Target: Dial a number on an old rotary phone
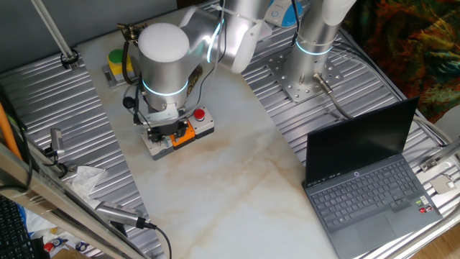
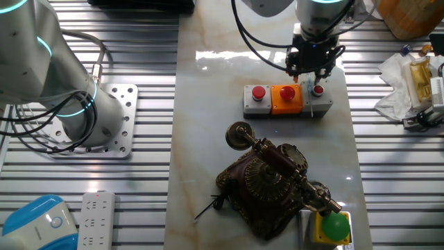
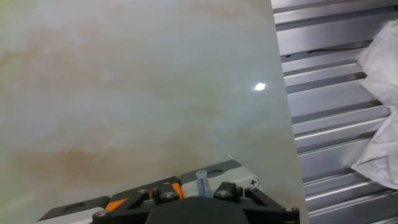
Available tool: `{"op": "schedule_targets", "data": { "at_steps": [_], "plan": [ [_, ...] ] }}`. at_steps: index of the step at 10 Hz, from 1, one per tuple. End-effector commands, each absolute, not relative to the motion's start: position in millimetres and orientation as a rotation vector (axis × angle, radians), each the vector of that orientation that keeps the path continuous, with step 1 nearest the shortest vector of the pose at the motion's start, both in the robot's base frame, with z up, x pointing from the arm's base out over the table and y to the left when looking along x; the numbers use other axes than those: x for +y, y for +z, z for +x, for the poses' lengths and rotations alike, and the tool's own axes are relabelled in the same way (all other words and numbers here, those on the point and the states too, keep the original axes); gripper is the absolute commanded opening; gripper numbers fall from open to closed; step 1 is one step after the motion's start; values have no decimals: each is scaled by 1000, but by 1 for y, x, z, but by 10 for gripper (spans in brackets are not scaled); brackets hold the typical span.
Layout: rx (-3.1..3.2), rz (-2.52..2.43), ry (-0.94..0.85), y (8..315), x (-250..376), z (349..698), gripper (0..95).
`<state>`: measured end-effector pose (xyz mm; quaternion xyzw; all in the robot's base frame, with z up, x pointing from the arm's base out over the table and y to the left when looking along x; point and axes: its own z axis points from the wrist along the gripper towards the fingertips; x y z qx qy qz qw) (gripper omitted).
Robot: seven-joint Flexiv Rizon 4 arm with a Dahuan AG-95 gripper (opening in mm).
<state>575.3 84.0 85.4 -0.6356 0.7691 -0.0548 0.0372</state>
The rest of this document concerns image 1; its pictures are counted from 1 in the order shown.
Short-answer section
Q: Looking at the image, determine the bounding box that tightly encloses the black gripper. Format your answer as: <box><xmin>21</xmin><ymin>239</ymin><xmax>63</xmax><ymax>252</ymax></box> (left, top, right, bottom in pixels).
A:
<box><xmin>147</xmin><ymin>117</ymin><xmax>190</xmax><ymax>145</ymax></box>

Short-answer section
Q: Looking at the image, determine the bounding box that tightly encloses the antique rotary telephone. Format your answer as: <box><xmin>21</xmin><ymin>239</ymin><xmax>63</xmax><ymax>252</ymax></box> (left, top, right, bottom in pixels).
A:
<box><xmin>185</xmin><ymin>63</ymin><xmax>204</xmax><ymax>97</ymax></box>

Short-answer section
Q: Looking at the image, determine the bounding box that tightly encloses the orange box red mushroom button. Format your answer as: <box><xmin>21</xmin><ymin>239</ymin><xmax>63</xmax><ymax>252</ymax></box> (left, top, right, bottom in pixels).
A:
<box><xmin>167</xmin><ymin>128</ymin><xmax>197</xmax><ymax>151</ymax></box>

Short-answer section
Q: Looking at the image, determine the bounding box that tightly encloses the grey box flat red button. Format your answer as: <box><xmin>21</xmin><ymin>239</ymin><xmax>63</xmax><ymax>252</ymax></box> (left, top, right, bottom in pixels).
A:
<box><xmin>140</xmin><ymin>129</ymin><xmax>176</xmax><ymax>161</ymax></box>

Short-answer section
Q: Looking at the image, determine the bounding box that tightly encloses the grey box red mushroom button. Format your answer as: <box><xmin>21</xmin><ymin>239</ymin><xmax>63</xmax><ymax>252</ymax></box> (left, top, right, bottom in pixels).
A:
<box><xmin>187</xmin><ymin>106</ymin><xmax>216</xmax><ymax>140</ymax></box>

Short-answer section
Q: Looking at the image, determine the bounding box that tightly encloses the yellow box green button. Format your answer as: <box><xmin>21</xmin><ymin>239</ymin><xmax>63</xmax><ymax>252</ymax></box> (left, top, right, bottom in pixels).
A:
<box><xmin>106</xmin><ymin>48</ymin><xmax>135</xmax><ymax>78</ymax></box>
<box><xmin>101</xmin><ymin>63</ymin><xmax>141</xmax><ymax>89</ymax></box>

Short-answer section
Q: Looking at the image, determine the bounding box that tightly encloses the crumpled white tissue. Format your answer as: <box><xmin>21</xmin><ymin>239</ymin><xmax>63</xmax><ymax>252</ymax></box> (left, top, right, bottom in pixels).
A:
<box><xmin>65</xmin><ymin>165</ymin><xmax>108</xmax><ymax>210</ymax></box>

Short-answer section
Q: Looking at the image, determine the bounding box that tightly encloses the silver metal pole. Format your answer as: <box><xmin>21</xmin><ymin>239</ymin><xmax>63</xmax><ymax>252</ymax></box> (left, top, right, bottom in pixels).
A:
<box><xmin>30</xmin><ymin>0</ymin><xmax>80</xmax><ymax>71</ymax></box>

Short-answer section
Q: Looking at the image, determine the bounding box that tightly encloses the orange stick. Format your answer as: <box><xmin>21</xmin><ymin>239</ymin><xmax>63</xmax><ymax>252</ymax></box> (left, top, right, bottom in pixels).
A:
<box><xmin>0</xmin><ymin>102</ymin><xmax>23</xmax><ymax>161</ymax></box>

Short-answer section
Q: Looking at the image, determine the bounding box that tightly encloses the blue white plastic device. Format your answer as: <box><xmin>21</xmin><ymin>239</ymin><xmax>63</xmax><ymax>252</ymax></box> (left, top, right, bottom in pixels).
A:
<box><xmin>263</xmin><ymin>0</ymin><xmax>305</xmax><ymax>29</ymax></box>

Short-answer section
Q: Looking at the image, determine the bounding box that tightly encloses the black keyboard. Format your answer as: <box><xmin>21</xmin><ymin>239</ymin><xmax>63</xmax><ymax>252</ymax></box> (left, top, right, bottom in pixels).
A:
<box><xmin>0</xmin><ymin>196</ymin><xmax>51</xmax><ymax>259</ymax></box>

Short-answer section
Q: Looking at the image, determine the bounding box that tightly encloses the dark grey laptop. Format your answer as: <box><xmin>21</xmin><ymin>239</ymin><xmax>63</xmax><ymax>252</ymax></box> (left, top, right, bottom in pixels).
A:
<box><xmin>300</xmin><ymin>96</ymin><xmax>444</xmax><ymax>259</ymax></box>

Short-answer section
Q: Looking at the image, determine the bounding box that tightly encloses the colourful patterned cloth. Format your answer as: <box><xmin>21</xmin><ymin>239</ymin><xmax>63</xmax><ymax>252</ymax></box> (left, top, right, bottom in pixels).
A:
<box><xmin>341</xmin><ymin>0</ymin><xmax>460</xmax><ymax>124</ymax></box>

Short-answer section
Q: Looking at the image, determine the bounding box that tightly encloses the small metal plate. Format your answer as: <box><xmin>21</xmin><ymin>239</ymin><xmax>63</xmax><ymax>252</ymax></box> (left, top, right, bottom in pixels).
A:
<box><xmin>429</xmin><ymin>174</ymin><xmax>458</xmax><ymax>196</ymax></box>

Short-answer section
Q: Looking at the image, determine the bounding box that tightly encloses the white rounded chair part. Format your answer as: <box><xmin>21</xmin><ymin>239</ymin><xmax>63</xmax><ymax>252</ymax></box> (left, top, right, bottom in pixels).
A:
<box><xmin>433</xmin><ymin>104</ymin><xmax>460</xmax><ymax>145</ymax></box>

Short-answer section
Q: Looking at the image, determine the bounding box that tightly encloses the dark braided handset cord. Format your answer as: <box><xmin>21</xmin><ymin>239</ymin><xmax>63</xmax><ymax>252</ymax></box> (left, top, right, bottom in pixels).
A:
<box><xmin>121</xmin><ymin>39</ymin><xmax>140</xmax><ymax>86</ymax></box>

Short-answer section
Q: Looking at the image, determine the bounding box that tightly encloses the black camera cable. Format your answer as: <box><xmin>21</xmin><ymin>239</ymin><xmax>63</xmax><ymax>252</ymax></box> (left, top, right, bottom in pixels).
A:
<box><xmin>143</xmin><ymin>221</ymin><xmax>173</xmax><ymax>259</ymax></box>

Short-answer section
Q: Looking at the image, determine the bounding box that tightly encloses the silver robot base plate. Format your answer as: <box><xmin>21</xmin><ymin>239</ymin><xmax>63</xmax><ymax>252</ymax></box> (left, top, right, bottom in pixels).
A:
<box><xmin>264</xmin><ymin>46</ymin><xmax>345</xmax><ymax>104</ymax></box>

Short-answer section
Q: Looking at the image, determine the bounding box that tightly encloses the aluminium frame bar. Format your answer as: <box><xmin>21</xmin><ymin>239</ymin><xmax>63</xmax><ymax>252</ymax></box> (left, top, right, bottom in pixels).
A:
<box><xmin>0</xmin><ymin>142</ymin><xmax>148</xmax><ymax>259</ymax></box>

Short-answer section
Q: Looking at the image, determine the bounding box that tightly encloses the grey cable metal connector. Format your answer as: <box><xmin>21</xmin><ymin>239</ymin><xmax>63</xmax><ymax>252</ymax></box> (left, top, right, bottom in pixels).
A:
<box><xmin>311</xmin><ymin>71</ymin><xmax>357</xmax><ymax>120</ymax></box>

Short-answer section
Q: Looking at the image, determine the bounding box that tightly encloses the black cable bundle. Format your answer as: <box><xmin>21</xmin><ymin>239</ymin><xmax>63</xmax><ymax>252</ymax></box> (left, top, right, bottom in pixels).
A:
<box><xmin>290</xmin><ymin>0</ymin><xmax>302</xmax><ymax>47</ymax></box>

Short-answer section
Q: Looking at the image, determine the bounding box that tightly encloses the light grey cable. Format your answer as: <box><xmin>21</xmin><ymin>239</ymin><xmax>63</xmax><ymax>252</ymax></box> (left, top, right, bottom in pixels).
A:
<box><xmin>332</xmin><ymin>45</ymin><xmax>454</xmax><ymax>145</ymax></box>

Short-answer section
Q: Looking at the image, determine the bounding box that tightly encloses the metal bracket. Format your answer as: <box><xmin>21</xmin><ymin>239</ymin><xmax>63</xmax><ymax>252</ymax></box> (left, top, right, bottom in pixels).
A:
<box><xmin>419</xmin><ymin>138</ymin><xmax>460</xmax><ymax>173</ymax></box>

